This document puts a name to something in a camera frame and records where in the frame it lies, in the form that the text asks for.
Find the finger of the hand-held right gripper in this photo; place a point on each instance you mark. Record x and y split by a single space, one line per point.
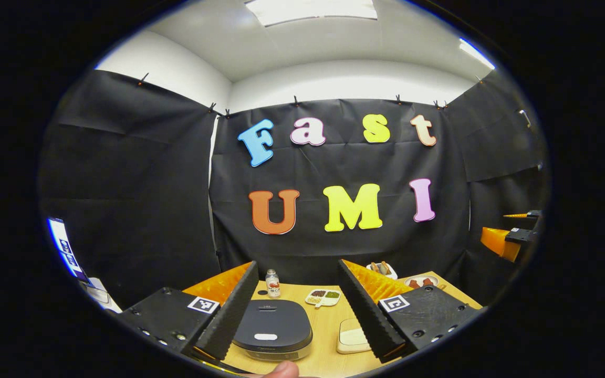
518 215
499 241

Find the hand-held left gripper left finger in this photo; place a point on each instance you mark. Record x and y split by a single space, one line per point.
231 320

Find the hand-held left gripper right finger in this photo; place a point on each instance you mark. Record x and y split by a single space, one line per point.
365 315

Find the clear box of rice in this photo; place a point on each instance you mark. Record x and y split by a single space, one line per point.
350 338

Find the dark grey rice cooker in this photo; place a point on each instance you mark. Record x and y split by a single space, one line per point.
273 323

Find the open laptop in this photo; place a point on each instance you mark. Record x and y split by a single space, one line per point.
66 249

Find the white divided grain dish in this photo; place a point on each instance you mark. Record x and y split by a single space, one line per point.
323 302

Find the white toaster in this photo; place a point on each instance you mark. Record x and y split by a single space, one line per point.
393 274

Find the small clear bottle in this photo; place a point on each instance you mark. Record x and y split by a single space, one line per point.
272 286

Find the white round plate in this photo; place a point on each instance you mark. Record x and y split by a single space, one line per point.
436 282

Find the black backdrop cloth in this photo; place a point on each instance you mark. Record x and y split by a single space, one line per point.
139 210

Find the narrow ceiling light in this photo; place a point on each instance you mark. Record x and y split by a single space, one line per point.
476 52

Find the large ceiling light panel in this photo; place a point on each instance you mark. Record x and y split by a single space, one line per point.
310 10

